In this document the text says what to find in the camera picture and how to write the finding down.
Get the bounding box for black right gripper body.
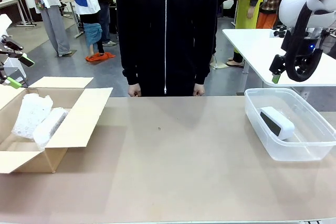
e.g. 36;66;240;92
280;27;329;59

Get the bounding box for bubble-wrapped clock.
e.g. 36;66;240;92
12;94;54;140
33;107;69;151

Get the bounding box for white rectangular box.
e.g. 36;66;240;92
259;106;295;141

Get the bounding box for person's left hand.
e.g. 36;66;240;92
193;84;206;97

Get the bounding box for person's right hand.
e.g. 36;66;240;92
128;84;142;98

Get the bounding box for white floor stand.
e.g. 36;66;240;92
4;57;28;88

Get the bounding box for white table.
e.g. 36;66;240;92
222;28;336;88

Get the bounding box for mannequin plaid shirt orange trousers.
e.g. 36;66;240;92
256;0;281;30

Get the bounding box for mannequin white shirt grey trousers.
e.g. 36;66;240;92
18;0;72;58

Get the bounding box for person in yellow apron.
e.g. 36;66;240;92
227;0;264;68

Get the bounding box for open cardboard box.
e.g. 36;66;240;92
0;76;113;175

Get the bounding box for orange cloth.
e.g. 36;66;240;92
85;52;116;63

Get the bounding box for clear plastic bin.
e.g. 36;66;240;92
244;88;336;162

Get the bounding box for person in blue jeans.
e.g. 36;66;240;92
97;0;118;47

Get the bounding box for person in black hoodie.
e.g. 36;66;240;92
115;0;219;98

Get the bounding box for black cable sleeve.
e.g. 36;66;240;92
285;0;336;82

